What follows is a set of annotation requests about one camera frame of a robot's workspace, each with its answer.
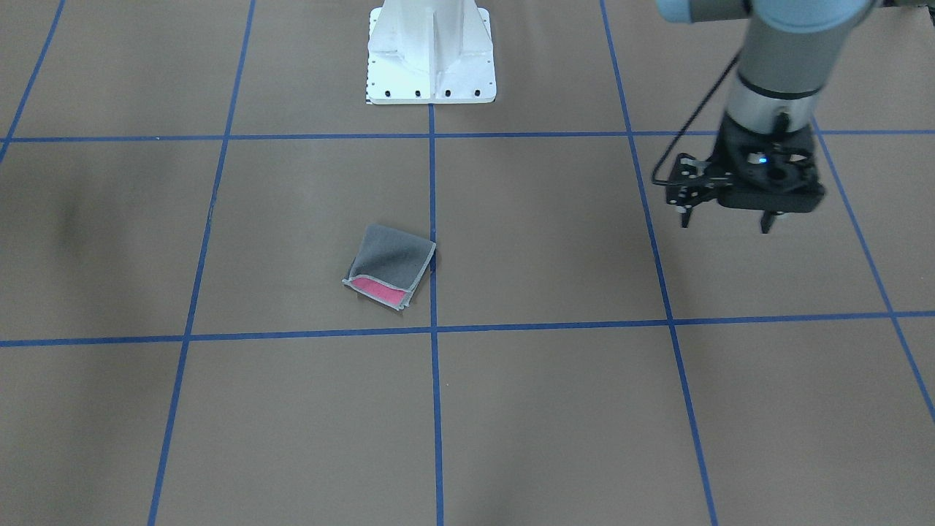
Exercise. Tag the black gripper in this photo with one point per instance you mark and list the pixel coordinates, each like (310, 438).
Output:
(695, 185)

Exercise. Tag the pink and grey towel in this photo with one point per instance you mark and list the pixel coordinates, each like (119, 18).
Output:
(389, 265)

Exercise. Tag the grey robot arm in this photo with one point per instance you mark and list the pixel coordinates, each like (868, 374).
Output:
(777, 76)

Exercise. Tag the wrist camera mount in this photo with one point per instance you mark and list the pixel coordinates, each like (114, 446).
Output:
(692, 182)

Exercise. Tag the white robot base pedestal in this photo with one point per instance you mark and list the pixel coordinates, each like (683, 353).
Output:
(430, 52)

